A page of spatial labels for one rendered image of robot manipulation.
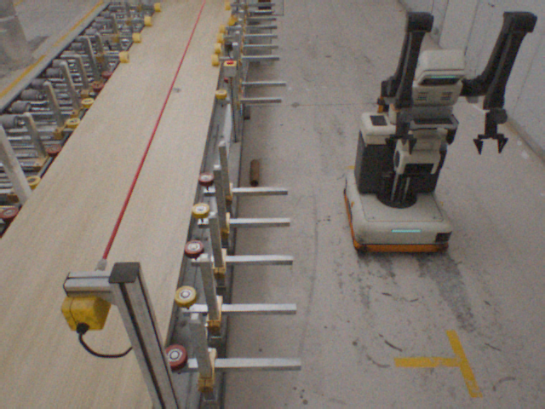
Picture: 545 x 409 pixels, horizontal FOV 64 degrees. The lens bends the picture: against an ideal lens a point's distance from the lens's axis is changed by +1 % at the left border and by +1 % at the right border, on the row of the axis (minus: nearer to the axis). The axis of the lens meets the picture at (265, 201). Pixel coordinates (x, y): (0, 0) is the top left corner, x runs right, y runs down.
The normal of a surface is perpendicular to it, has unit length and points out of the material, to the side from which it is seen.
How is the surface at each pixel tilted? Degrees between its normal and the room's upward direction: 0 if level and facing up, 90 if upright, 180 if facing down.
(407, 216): 0
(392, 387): 0
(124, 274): 0
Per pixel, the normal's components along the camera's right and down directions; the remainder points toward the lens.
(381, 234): -0.02, 0.62
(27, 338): -0.02, -0.78
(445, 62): -0.03, -0.15
